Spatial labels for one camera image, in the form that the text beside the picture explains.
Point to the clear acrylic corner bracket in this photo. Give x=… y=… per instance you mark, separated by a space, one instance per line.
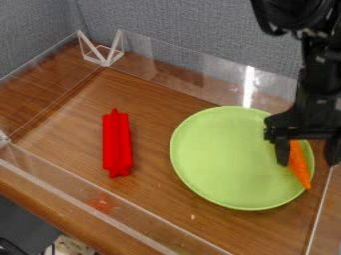
x=99 y=54

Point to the clear acrylic enclosure wall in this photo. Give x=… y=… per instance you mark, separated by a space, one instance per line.
x=146 y=214

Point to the green plate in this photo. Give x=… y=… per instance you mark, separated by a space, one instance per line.
x=226 y=163

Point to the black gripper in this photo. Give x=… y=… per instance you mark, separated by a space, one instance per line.
x=313 y=118

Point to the red star-shaped block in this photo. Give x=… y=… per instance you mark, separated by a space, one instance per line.
x=118 y=159

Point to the orange toy carrot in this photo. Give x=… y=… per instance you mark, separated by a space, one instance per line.
x=299 y=165

